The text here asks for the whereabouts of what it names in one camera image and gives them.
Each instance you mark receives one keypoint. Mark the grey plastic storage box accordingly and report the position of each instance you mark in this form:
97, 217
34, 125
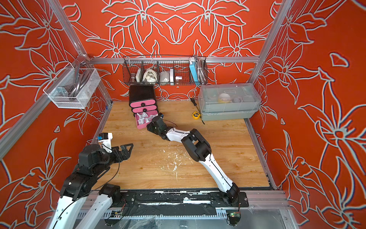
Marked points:
228, 101

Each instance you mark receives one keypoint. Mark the black pink drawer cabinet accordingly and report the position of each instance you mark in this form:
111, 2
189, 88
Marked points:
141, 92

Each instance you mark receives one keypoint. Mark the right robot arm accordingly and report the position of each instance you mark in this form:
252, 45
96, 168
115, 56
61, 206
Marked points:
200, 151

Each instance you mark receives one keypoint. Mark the blue box in basket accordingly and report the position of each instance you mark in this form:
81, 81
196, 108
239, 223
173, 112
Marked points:
193, 69

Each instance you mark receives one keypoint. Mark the white cloth in basket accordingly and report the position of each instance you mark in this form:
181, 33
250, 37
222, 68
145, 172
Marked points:
150, 76

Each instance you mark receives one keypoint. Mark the clear plastic wall bin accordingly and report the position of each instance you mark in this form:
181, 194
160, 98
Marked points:
73, 87

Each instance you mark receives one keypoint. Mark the black handled screwdriver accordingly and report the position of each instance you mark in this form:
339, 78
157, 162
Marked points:
197, 108

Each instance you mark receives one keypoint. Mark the pink drawer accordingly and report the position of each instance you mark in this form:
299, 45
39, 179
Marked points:
144, 109
145, 125
143, 103

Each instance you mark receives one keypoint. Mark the white cookie packet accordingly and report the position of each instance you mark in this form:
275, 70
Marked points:
141, 121
142, 115
149, 118

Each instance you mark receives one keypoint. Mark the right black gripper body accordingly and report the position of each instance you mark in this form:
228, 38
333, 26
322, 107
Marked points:
153, 129

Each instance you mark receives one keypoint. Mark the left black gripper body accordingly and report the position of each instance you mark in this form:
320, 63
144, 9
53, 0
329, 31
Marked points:
107, 159

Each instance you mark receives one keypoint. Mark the yellow tape measure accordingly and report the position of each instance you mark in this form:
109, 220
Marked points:
196, 115

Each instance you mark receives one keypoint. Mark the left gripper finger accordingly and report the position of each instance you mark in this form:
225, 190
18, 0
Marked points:
120, 156
123, 149

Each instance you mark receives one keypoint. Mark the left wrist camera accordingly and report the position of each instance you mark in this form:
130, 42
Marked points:
105, 140

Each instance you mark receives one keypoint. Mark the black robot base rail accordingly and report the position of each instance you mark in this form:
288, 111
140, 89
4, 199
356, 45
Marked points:
175, 203

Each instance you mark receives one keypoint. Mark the pink bottom drawer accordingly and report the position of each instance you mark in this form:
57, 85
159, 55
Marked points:
145, 125

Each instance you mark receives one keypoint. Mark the black wire wall basket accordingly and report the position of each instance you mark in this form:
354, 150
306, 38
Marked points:
172, 70

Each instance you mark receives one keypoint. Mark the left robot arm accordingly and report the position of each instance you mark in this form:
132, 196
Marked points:
74, 193

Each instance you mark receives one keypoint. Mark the pink top drawer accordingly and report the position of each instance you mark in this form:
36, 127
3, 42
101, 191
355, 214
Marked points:
143, 103

